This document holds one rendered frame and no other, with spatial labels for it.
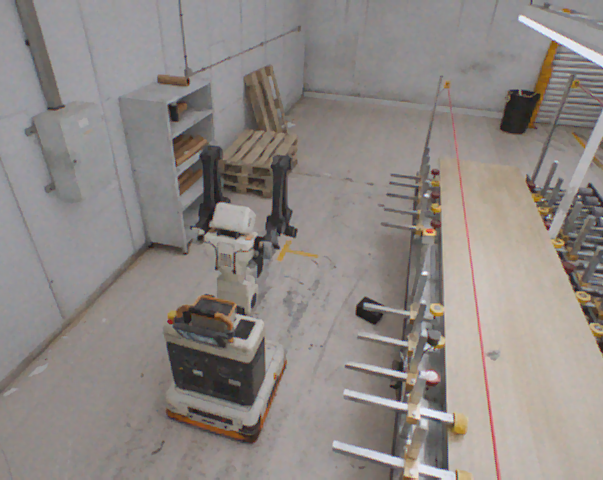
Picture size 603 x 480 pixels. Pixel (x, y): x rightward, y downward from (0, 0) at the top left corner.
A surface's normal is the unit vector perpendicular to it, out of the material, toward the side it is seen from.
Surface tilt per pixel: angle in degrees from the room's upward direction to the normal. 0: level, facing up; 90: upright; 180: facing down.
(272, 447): 0
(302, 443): 0
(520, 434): 0
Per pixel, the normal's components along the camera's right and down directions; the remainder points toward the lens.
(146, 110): -0.27, 0.53
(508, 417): 0.04, -0.83
